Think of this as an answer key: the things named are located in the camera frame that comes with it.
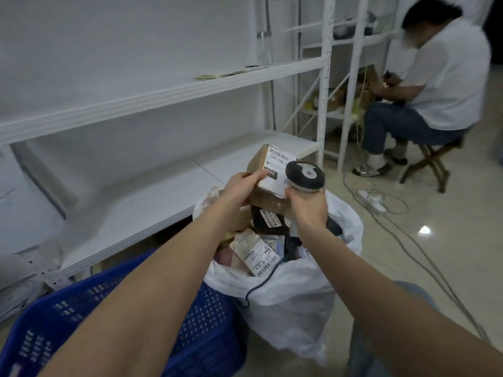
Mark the white plastic mailer blue tag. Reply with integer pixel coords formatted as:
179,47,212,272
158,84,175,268
263,234,287,256

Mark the small tan box wide label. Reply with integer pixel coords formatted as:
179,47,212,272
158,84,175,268
229,228,282,278

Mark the person's left forearm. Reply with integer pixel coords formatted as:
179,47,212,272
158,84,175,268
39,199,252,377

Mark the black plastic mailer bag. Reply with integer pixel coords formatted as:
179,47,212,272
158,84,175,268
251,207,343,237

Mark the pink mailer bag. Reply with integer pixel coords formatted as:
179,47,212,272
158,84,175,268
214,247,236,268

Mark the grey plastic mailer bag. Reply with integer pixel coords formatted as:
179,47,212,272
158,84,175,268
0,276,44,323

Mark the brown cardboard storage box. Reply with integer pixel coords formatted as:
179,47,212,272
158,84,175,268
326,86,347,113

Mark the person's right forearm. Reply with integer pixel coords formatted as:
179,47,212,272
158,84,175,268
298,223,503,377

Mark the open cardboard storage box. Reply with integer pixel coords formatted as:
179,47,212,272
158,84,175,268
355,68,381,92

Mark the black scanner cable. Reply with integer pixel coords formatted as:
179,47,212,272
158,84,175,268
235,259,283,309

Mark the wooden chair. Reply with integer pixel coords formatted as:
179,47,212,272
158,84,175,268
399,137,464,194

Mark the white metal shelf rack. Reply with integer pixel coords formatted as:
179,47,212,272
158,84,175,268
281,0,401,171
0,0,337,291

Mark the white woven sack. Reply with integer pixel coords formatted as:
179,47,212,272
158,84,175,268
192,186,364,368

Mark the grey handheld barcode scanner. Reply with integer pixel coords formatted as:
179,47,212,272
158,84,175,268
283,160,327,263

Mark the grey floor cable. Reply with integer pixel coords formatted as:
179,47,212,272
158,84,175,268
342,168,490,342

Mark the blue plastic crate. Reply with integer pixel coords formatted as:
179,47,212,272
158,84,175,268
0,249,248,377

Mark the white power strip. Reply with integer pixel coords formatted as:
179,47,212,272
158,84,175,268
357,189,388,215

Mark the person's left hand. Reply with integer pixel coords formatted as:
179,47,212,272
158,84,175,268
218,170,268,208

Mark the big brown box white label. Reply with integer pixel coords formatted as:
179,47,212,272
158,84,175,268
246,144,299,216

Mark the person's right hand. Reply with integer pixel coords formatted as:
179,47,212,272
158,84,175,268
283,188,329,232

